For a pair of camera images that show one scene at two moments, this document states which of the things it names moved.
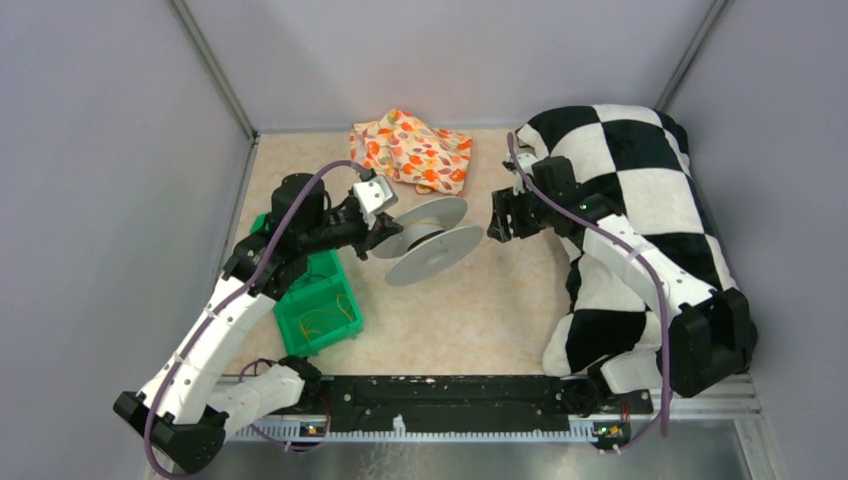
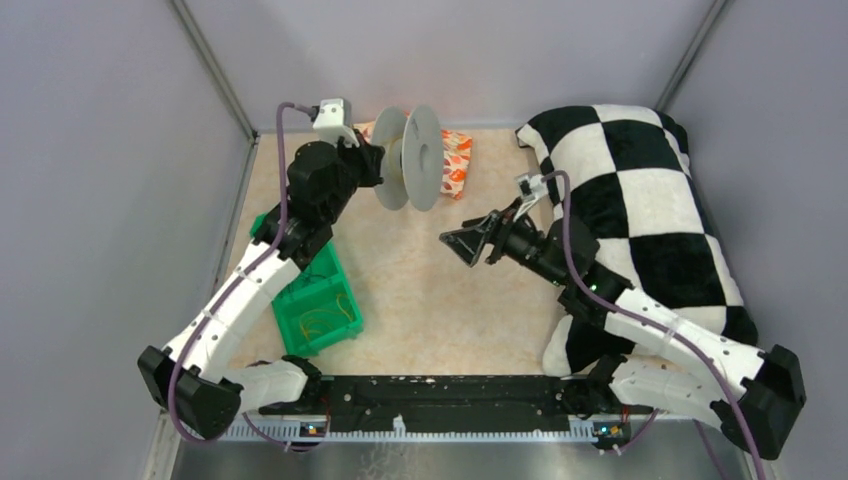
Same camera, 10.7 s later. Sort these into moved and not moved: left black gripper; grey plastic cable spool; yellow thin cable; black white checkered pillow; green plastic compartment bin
Moved: left black gripper; grey plastic cable spool; yellow thin cable
Not moved: green plastic compartment bin; black white checkered pillow
